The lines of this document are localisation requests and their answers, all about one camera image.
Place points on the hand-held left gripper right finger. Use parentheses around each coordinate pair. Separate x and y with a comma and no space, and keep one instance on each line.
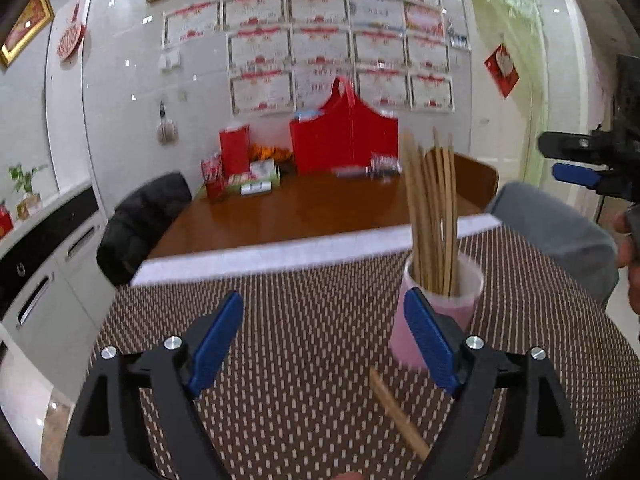
(430,340)

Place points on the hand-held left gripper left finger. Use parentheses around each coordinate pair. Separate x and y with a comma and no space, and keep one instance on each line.
(217,340)

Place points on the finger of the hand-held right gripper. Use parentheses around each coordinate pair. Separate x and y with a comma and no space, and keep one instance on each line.
(575,174)
(570,144)

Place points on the pink cup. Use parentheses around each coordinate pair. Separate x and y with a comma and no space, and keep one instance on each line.
(462,310)

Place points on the long wooden chopstick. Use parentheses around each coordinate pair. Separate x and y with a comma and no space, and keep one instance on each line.
(397,412)

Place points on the bunch of wooden chopsticks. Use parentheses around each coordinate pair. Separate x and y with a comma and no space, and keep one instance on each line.
(425,220)

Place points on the person's right hand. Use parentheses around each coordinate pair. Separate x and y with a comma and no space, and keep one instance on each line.
(631,255)

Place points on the brown polka dot tablecloth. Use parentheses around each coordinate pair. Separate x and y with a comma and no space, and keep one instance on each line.
(310,335)

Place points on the wooden chair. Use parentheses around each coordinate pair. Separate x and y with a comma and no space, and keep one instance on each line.
(480,180)

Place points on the red diamond door decoration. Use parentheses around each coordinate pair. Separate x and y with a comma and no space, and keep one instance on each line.
(502,67)

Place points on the black jacket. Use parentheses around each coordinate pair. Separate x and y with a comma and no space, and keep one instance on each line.
(140,225)

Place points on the white and black cabinet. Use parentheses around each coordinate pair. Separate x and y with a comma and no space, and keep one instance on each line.
(75,270)

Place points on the red soda can pack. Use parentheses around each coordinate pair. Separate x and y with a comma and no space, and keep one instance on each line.
(214,180)

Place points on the snack packets on table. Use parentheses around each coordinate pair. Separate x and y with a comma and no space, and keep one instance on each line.
(255,180)

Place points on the small clear packets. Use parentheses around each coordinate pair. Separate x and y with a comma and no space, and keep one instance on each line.
(385,164)

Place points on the tall red box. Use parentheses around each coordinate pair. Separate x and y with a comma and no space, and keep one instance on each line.
(234,150)

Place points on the orange snack packets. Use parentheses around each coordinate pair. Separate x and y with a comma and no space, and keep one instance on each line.
(270,152)

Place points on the large red gift bag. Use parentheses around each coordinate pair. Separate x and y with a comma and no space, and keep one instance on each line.
(340,140)

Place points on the blue packet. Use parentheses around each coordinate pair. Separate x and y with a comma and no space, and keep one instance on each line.
(306,116)

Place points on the flat red box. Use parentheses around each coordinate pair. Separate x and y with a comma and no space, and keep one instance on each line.
(5,222)

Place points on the potted green plant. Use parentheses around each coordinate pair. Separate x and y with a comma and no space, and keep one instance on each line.
(25,180)

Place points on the gold framed picture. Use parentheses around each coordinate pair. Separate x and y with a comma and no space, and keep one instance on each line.
(27,22)

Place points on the hanging wall ornament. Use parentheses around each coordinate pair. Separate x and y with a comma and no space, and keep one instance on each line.
(167,130)

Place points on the white wall socket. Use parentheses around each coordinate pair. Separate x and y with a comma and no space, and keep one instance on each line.
(170,61)

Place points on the group of wall certificates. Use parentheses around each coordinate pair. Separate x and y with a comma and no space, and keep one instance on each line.
(260,50)

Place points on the red round wall ornament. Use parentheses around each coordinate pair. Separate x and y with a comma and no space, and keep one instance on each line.
(70,42)

